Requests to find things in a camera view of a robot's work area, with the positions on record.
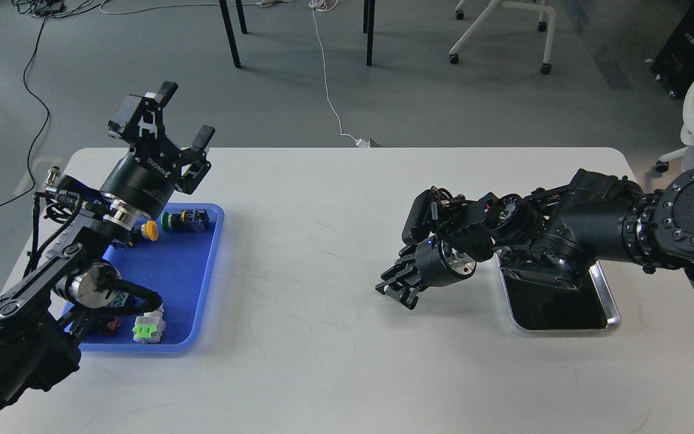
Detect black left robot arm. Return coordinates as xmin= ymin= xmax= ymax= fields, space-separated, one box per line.
xmin=0 ymin=81 xmax=215 ymax=411

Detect blue black connector block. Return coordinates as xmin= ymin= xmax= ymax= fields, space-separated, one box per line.
xmin=108 ymin=292 xmax=135 ymax=308

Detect red emergency stop button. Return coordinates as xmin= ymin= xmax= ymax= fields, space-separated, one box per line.
xmin=96 ymin=316 xmax=121 ymax=337

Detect blue plastic tray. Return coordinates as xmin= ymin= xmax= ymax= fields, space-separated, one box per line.
xmin=80 ymin=201 xmax=224 ymax=354

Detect black floor cable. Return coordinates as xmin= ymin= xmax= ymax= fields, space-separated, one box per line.
xmin=0 ymin=0 xmax=101 ymax=300

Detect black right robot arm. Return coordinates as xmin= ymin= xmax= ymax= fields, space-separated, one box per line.
xmin=375 ymin=169 xmax=694 ymax=310

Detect green and grey switch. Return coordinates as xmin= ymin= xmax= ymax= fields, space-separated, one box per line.
xmin=131 ymin=307 xmax=166 ymax=344

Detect silver metal tray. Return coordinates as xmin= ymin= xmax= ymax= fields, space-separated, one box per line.
xmin=501 ymin=262 xmax=622 ymax=337

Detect white floor cable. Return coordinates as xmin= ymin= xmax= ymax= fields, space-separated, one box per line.
xmin=308 ymin=0 xmax=370 ymax=149

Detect black cabinet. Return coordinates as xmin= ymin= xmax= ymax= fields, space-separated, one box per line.
xmin=649 ymin=2 xmax=694 ymax=97

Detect yellow push button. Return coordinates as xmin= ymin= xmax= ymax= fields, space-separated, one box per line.
xmin=130 ymin=220 xmax=160 ymax=245

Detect green push button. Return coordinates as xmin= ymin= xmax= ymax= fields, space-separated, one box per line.
xmin=157 ymin=209 xmax=210 ymax=233

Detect white chair base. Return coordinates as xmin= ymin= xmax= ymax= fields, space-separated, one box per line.
xmin=447 ymin=1 xmax=557 ymax=76

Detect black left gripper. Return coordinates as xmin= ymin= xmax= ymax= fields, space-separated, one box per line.
xmin=100 ymin=81 xmax=215 ymax=217

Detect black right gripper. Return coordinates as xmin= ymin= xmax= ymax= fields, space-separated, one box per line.
xmin=375 ymin=239 xmax=477 ymax=310

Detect black table legs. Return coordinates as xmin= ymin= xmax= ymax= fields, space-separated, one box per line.
xmin=218 ymin=0 xmax=377 ymax=69

